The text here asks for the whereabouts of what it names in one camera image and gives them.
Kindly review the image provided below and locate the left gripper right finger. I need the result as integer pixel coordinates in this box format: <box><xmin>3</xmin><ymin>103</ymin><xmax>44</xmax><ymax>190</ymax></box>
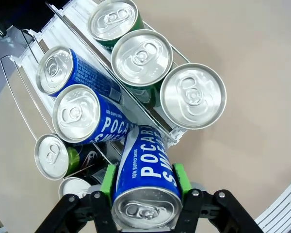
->
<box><xmin>172</xmin><ymin>163</ymin><xmax>260</xmax><ymax>233</ymax></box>

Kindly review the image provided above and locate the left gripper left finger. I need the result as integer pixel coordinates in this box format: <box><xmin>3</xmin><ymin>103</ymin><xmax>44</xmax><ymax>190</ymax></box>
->
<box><xmin>35</xmin><ymin>164</ymin><xmax>117</xmax><ymax>233</ymax></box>

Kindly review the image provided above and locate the blue Pocari Sweat can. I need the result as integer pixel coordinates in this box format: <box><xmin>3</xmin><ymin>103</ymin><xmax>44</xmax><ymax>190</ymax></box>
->
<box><xmin>35</xmin><ymin>46</ymin><xmax>123</xmax><ymax>102</ymax></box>
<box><xmin>52</xmin><ymin>84</ymin><xmax>138</xmax><ymax>144</ymax></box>
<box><xmin>111</xmin><ymin>125</ymin><xmax>184</xmax><ymax>230</ymax></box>

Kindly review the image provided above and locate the green Chilsung cider can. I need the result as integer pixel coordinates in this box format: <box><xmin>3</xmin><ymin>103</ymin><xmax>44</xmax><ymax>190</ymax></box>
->
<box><xmin>160</xmin><ymin>63</ymin><xmax>227</xmax><ymax>129</ymax></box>
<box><xmin>111</xmin><ymin>29</ymin><xmax>174</xmax><ymax>107</ymax></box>
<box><xmin>87</xmin><ymin>0</ymin><xmax>146</xmax><ymax>53</ymax></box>

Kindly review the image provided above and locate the white clear can dispenser rack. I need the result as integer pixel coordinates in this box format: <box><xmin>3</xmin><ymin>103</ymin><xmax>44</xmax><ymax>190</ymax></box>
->
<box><xmin>0</xmin><ymin>0</ymin><xmax>192</xmax><ymax>170</ymax></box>

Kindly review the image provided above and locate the black Pepsi can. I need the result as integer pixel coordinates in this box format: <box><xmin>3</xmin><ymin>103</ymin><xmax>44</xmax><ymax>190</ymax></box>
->
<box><xmin>58</xmin><ymin>176</ymin><xmax>92</xmax><ymax>200</ymax></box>
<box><xmin>33</xmin><ymin>133</ymin><xmax>107</xmax><ymax>181</ymax></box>

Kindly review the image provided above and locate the white slatted base platform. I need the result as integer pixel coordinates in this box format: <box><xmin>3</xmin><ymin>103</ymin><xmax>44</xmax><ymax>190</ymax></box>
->
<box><xmin>254</xmin><ymin>172</ymin><xmax>291</xmax><ymax>233</ymax></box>

